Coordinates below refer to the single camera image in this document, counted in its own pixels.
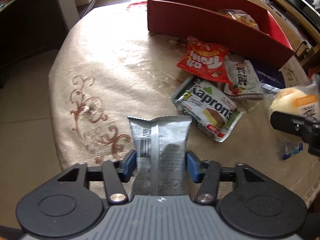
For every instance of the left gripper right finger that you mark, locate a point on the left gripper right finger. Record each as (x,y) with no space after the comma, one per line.
(205,173)

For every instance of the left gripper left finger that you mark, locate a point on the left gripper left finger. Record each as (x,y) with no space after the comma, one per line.
(115,173)

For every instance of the round bun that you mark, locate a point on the round bun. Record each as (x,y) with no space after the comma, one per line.
(298,100)

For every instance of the blue white snack bar wrapper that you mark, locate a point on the blue white snack bar wrapper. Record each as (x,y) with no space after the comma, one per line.
(287,149)

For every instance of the silver foil snack packet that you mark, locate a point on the silver foil snack packet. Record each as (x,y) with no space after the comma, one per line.
(160,144)

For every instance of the blue wafer biscuit packet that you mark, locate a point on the blue wafer biscuit packet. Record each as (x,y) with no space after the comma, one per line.
(271,80)

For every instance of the Kaprons wafer packet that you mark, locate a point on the Kaprons wafer packet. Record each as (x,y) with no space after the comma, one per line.
(212,111)

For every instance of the white duck gizzard packet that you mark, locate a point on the white duck gizzard packet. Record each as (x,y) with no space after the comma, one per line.
(245,84)

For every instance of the red Trolli candy bag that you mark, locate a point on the red Trolli candy bag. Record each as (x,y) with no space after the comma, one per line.
(205,60)

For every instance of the yellow waffle snack bag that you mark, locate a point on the yellow waffle snack bag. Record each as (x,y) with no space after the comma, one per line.
(240,16)

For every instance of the wooden TV cabinet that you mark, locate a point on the wooden TV cabinet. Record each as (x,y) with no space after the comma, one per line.
(300,22)

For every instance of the red cardboard box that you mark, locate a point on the red cardboard box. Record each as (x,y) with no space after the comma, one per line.
(267,45)

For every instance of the dark long side table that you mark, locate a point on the dark long side table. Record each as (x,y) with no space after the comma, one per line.
(29,27)

